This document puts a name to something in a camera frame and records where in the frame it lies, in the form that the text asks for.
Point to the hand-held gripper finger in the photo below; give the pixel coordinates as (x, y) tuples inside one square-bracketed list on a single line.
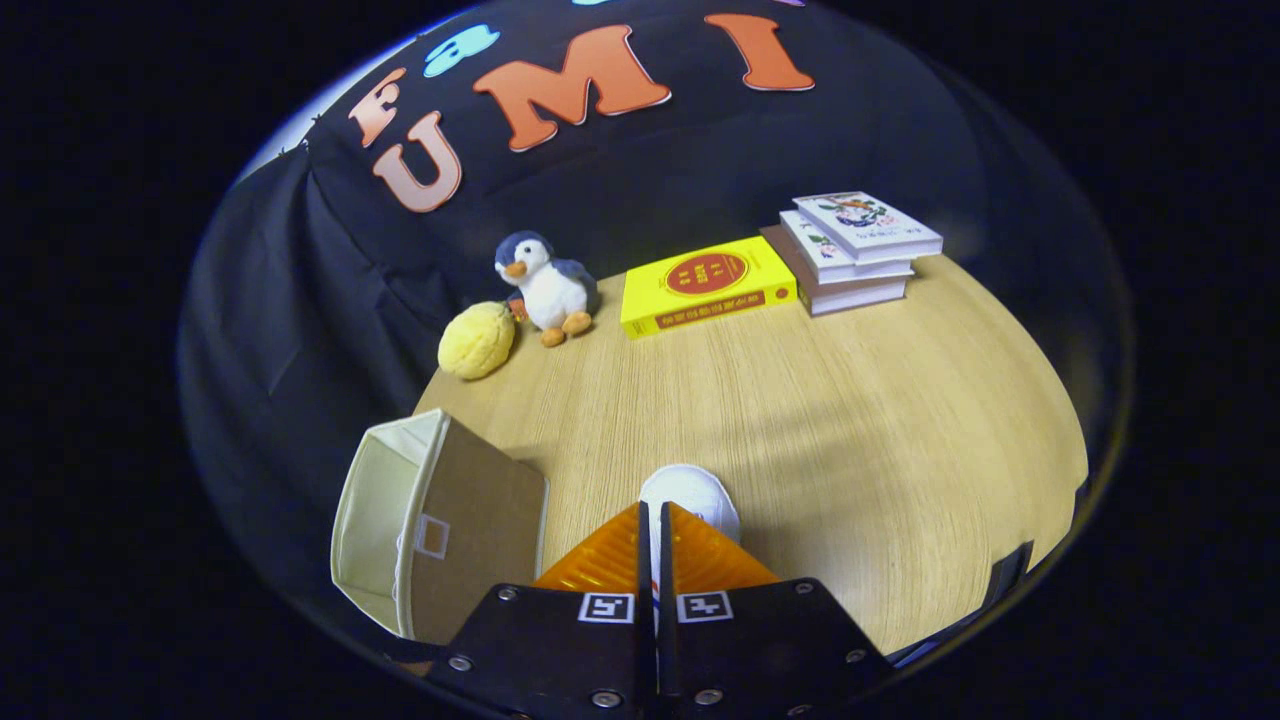
[(643, 560), (664, 560)]

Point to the white canvas shoe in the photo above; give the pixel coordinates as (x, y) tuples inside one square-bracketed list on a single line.
[(690, 492)]

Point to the beige fabric storage box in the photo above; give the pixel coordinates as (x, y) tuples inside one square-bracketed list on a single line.
[(480, 520)]

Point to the yellow round plush toy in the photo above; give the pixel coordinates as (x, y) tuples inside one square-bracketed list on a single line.
[(477, 342)]

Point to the yellow book with red circle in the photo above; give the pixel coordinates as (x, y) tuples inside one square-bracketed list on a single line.
[(705, 280)]

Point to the penguin plush toy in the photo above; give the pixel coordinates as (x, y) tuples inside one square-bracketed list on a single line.
[(550, 290)]

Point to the brown cover book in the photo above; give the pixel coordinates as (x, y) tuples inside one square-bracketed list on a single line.
[(850, 295)]

